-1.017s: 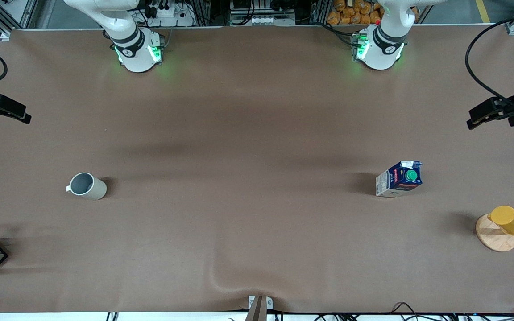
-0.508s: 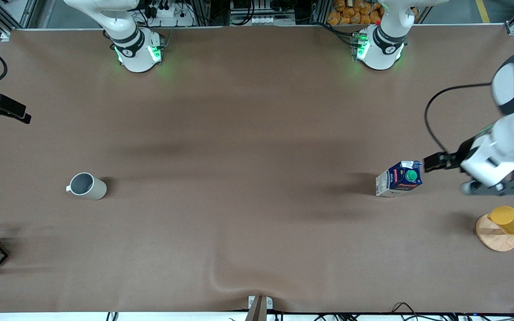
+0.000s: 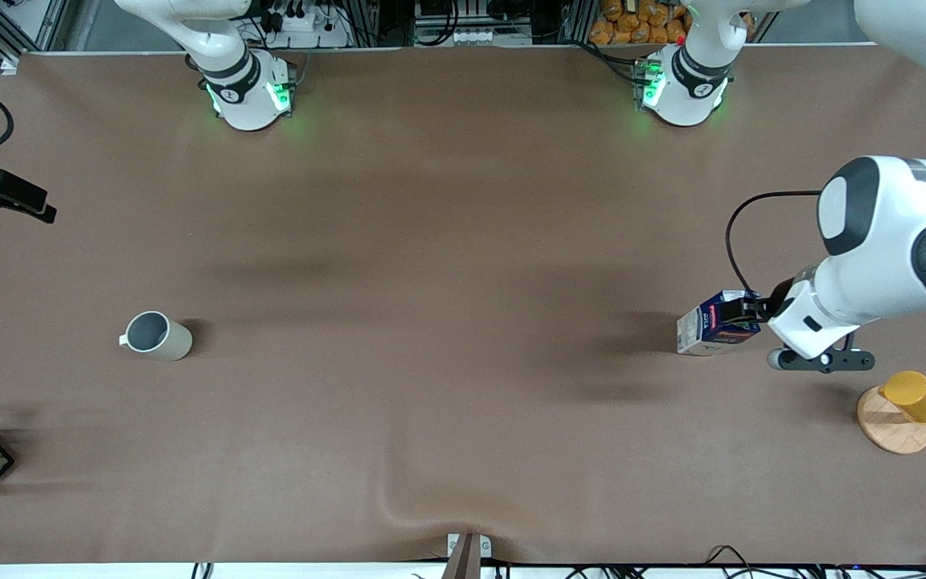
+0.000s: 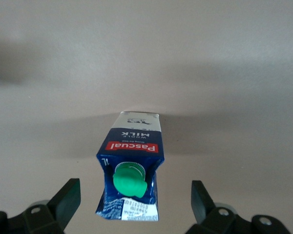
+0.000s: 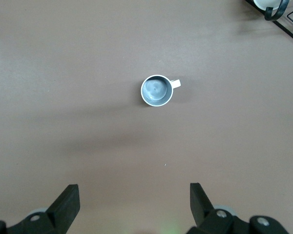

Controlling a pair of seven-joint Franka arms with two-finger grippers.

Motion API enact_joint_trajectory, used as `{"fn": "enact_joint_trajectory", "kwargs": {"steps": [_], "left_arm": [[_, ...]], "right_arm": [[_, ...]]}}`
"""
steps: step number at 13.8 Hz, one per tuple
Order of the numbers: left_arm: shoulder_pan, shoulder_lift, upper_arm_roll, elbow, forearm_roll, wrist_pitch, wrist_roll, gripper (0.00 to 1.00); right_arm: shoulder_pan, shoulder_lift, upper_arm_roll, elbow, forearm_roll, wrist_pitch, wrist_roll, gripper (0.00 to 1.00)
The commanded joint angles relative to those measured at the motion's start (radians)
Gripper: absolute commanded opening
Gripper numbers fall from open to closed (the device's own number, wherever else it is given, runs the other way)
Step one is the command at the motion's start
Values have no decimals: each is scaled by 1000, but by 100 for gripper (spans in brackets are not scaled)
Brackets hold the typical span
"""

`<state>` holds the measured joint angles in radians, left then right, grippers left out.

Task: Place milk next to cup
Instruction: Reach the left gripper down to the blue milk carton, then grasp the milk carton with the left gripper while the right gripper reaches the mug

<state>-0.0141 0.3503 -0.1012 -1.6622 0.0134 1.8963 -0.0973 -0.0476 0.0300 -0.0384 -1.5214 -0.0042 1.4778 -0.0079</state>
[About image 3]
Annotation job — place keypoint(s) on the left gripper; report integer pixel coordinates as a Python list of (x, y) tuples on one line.
[(776, 305)]

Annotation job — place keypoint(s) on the blue white milk carton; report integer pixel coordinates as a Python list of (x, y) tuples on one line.
[(700, 334)]

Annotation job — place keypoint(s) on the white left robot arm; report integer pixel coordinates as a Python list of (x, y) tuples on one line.
[(881, 233)]

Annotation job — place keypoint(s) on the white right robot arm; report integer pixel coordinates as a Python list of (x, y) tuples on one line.
[(247, 96)]

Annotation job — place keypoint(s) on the grey beige ceramic cup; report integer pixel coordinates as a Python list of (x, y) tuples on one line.
[(161, 338)]

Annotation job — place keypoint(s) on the round wooden cup stand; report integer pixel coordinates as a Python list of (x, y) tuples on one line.
[(889, 430)]

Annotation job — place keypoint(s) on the yellow plastic cup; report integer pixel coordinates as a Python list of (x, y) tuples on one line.
[(917, 396)]

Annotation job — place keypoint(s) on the orange snack bag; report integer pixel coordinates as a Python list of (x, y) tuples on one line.
[(640, 24)]

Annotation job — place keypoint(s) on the brown table mat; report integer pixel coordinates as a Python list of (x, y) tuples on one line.
[(463, 241)]

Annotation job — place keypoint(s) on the white power strip with plugs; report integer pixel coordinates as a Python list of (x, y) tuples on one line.
[(306, 28)]

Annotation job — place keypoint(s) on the white empty power strip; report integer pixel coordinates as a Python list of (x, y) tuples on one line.
[(475, 36)]

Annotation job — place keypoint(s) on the grey table clamp bracket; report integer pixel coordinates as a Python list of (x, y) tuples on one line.
[(467, 551)]

